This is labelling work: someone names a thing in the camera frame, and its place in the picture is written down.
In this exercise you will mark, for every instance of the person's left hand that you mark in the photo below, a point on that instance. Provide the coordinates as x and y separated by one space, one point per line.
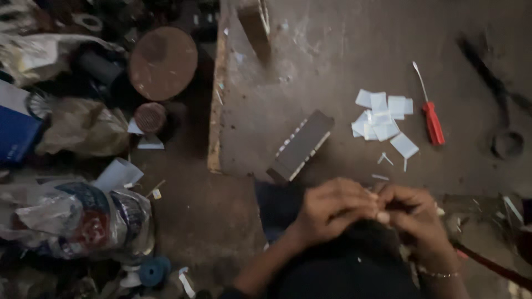
332 211

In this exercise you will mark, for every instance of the white paper sheet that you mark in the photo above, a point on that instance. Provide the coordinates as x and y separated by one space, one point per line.
118 174

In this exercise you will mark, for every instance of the printed plastic bag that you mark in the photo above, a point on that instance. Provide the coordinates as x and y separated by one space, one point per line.
79 220

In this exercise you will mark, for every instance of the person's right hand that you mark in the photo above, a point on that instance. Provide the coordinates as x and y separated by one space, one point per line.
409 220

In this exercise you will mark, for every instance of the blue thread spool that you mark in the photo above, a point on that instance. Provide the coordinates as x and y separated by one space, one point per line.
154 270

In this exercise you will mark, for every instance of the brown crumpled paper bag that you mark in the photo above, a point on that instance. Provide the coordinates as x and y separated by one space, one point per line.
83 126

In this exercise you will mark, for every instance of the person's dark clothing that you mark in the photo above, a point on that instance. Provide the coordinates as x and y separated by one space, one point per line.
336 257

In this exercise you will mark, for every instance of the white plastic bag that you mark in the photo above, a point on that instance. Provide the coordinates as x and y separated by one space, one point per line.
41 56

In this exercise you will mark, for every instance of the dark rectangular block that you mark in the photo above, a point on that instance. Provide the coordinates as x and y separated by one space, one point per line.
301 145

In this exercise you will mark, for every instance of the pile of white paper squares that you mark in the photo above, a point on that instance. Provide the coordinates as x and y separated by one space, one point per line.
384 118

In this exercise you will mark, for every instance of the person's right fingers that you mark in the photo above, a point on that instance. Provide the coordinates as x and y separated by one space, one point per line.
388 203

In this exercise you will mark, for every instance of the dark red stick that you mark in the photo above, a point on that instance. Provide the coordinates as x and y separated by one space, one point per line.
494 265

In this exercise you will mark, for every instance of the small round brown lid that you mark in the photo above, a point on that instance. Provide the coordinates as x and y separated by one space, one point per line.
150 117

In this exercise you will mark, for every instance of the round brown wooden stool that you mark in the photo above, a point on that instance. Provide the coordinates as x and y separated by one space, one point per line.
163 63

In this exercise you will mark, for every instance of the white paper strip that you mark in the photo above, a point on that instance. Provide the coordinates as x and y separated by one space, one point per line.
186 283

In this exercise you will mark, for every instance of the wooden block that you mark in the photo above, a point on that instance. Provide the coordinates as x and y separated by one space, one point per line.
255 29

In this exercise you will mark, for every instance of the person's left fingers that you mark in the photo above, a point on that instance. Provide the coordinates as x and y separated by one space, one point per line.
365 199

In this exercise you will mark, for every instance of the blue box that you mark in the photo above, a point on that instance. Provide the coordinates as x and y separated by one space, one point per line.
16 133

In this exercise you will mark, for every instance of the black scissors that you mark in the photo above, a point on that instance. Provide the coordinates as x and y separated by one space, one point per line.
496 93

